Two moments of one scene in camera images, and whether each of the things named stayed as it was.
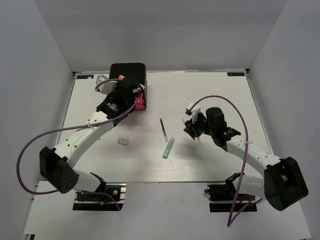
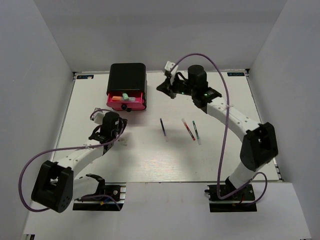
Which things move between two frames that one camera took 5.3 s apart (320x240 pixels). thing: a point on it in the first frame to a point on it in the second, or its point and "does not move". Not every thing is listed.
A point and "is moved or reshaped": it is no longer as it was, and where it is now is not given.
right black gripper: (191, 126) to (167, 88)
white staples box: (124, 141) does not move
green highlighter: (168, 148) is moved or reshaped
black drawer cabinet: (136, 70) does not move
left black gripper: (113, 94) to (122, 121)
